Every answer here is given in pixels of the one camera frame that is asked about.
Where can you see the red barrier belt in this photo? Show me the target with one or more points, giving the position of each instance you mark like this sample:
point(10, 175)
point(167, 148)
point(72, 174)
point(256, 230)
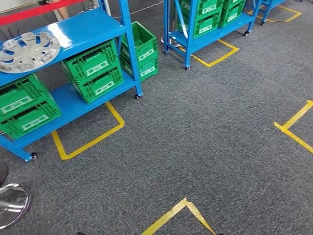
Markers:
point(36, 11)

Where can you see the chrome stanchion post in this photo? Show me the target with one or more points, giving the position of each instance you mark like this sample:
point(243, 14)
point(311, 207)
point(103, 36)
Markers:
point(12, 207)

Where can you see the silver wheel hubcap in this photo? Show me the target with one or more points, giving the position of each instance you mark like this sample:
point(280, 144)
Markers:
point(29, 52)

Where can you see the yellow floor tape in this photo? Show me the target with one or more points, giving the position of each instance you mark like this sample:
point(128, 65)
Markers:
point(293, 136)
point(219, 58)
point(290, 18)
point(166, 219)
point(93, 142)

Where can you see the black stanchion post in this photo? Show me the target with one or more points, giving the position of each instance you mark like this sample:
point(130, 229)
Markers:
point(3, 173)

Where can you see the chrome round base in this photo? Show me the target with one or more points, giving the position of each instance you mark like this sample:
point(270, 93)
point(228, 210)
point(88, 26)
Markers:
point(171, 41)

